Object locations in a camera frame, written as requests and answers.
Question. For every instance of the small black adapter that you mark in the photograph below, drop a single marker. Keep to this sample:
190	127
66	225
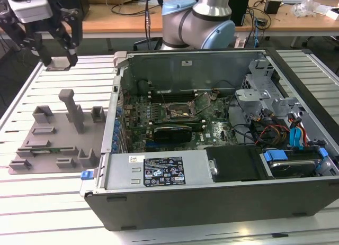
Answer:
262	22

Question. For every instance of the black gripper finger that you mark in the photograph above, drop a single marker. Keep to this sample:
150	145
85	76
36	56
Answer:
37	44
75	30

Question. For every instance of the black desktop box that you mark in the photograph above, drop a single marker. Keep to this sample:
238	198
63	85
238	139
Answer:
242	9

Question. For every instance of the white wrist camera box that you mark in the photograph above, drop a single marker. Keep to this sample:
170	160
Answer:
29	7

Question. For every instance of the green motherboard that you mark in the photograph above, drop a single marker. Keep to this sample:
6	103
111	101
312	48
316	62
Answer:
215	118

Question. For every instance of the grey power supply unit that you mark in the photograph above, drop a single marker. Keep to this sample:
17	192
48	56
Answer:
119	171

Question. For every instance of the wooden desk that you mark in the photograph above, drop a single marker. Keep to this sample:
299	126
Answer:
106	22
291	22

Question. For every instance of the black plastic shroud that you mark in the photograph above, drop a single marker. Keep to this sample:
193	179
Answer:
233	163

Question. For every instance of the round coin battery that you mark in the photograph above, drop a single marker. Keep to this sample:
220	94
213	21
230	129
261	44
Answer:
213	96

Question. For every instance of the grey plastic parts rack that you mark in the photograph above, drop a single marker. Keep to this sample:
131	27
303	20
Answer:
63	135

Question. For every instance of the CPU socket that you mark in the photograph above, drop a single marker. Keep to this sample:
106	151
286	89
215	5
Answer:
182	108

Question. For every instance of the black graphics card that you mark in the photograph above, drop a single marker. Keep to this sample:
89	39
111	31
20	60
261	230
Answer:
172	135

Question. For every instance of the silver CPU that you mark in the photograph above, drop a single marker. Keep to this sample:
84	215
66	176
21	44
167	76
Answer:
60	62

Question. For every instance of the clear plastic bags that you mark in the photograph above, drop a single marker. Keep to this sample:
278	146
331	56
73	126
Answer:
304	8

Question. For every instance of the small white box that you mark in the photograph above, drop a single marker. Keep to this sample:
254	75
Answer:
333	14

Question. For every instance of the small black box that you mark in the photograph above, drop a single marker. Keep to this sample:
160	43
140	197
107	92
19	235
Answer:
271	6

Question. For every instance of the black and grey PC case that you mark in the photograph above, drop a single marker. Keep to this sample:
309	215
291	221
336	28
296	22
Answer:
212	210

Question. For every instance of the hard disk in blue carrier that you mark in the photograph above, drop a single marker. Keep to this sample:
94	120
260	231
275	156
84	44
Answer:
291	167

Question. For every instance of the white plastic stand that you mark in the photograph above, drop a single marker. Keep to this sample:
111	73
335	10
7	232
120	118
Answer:
239	42

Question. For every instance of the green RAM stick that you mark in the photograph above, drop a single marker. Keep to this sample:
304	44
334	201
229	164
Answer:
54	150

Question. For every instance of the thin metal locking lever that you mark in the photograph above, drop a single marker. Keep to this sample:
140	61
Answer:
165	102

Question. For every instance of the silver metal drive cage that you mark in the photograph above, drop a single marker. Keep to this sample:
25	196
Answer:
254	95

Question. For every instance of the small copper heatsink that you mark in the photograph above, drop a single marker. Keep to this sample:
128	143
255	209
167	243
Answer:
129	107

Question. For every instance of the blue case latch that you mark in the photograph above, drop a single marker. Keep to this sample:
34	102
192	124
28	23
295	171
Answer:
86	174

